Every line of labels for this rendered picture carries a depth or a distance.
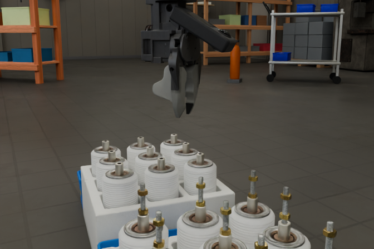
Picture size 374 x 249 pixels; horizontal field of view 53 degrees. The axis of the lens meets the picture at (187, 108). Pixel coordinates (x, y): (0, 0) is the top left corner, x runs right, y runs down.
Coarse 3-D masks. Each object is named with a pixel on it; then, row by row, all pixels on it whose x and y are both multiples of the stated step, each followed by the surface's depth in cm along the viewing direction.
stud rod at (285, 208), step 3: (285, 186) 68; (285, 189) 67; (288, 189) 67; (285, 192) 67; (288, 192) 67; (285, 201) 67; (285, 204) 68; (285, 207) 68; (282, 210) 68; (285, 210) 68; (282, 213) 68; (285, 213) 68; (282, 222) 68; (285, 222) 68
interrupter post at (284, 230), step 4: (280, 220) 69; (280, 224) 68; (284, 224) 68; (288, 224) 68; (280, 228) 68; (284, 228) 68; (288, 228) 68; (280, 232) 68; (284, 232) 68; (288, 232) 68; (280, 236) 68; (284, 236) 68; (288, 236) 68; (284, 240) 68
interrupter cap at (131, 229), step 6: (132, 222) 74; (150, 222) 74; (126, 228) 72; (132, 228) 72; (150, 228) 72; (162, 228) 72; (126, 234) 70; (132, 234) 70; (138, 234) 70; (144, 234) 70; (150, 234) 70
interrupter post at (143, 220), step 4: (140, 216) 71; (144, 216) 71; (148, 216) 72; (140, 220) 71; (144, 220) 71; (148, 220) 72; (140, 224) 71; (144, 224) 71; (148, 224) 72; (140, 228) 72; (144, 228) 71; (148, 228) 72
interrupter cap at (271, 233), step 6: (270, 228) 72; (276, 228) 72; (294, 228) 72; (264, 234) 70; (270, 234) 70; (276, 234) 70; (294, 234) 70; (300, 234) 70; (270, 240) 68; (276, 240) 68; (282, 240) 68; (288, 240) 68; (294, 240) 68; (300, 240) 68; (276, 246) 66; (282, 246) 66; (288, 246) 66; (294, 246) 66; (300, 246) 66
